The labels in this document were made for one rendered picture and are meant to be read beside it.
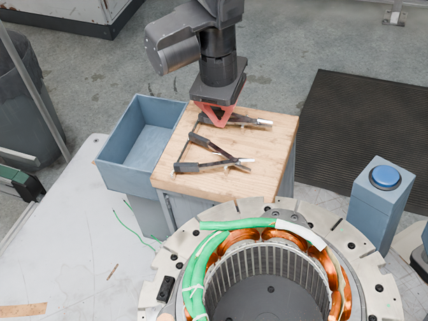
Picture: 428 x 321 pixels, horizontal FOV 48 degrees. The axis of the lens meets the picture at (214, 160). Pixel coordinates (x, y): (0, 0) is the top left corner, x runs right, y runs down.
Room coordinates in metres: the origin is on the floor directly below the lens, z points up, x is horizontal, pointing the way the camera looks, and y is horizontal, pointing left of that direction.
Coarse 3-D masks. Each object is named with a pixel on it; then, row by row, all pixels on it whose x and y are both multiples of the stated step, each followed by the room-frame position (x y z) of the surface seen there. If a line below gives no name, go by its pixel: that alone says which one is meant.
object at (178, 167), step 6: (174, 162) 0.48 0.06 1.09; (180, 162) 0.48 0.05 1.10; (186, 162) 0.47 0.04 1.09; (192, 162) 0.47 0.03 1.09; (198, 162) 0.47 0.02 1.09; (174, 168) 0.47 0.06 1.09; (180, 168) 0.47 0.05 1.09; (186, 168) 0.47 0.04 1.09; (192, 168) 0.47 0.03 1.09; (198, 168) 0.46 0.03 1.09
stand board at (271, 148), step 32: (192, 128) 0.57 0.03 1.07; (224, 128) 0.56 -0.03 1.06; (256, 128) 0.55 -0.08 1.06; (288, 128) 0.54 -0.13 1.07; (160, 160) 0.51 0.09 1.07; (192, 160) 0.50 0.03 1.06; (256, 160) 0.48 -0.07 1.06; (192, 192) 0.45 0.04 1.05; (224, 192) 0.43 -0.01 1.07; (256, 192) 0.42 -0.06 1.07
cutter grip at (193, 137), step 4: (192, 132) 0.54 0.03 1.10; (192, 136) 0.53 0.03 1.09; (196, 136) 0.53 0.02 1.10; (200, 136) 0.52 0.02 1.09; (192, 140) 0.53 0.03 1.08; (196, 140) 0.52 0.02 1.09; (200, 140) 0.52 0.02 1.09; (204, 140) 0.51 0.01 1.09; (208, 140) 0.51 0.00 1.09; (200, 144) 0.52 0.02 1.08; (204, 144) 0.51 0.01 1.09
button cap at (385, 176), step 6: (378, 168) 0.44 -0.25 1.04; (384, 168) 0.44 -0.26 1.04; (390, 168) 0.44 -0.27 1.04; (372, 174) 0.44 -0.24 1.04; (378, 174) 0.43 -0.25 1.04; (384, 174) 0.43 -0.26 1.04; (390, 174) 0.43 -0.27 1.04; (396, 174) 0.43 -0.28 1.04; (378, 180) 0.42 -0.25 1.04; (384, 180) 0.42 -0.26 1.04; (390, 180) 0.42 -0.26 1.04; (396, 180) 0.42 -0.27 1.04; (384, 186) 0.41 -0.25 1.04; (390, 186) 0.41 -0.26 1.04
